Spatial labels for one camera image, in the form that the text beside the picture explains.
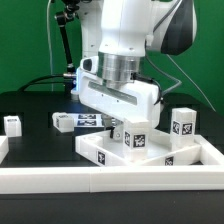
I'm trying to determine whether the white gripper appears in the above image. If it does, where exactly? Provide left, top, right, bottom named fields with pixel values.
left=77, top=56, right=161, bottom=140

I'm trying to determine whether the white square table top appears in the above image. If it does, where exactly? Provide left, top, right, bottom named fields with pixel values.
left=76, top=130, right=201, bottom=167

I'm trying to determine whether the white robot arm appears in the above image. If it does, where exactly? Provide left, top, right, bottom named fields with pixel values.
left=78, top=0, right=196, bottom=139

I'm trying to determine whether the marker sheet with tags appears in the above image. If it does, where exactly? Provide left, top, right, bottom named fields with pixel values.
left=70, top=113, right=103, bottom=127

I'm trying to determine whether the white U-shaped fence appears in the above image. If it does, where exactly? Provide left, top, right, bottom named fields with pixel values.
left=0, top=137, right=224, bottom=194

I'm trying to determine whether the black cable bundle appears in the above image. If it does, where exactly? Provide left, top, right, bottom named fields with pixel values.
left=18, top=73, right=74, bottom=92

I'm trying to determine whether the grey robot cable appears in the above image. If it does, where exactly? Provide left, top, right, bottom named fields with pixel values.
left=145, top=53, right=218, bottom=113

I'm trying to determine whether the white thin cable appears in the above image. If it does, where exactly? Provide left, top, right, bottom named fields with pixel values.
left=46, top=0, right=55, bottom=92

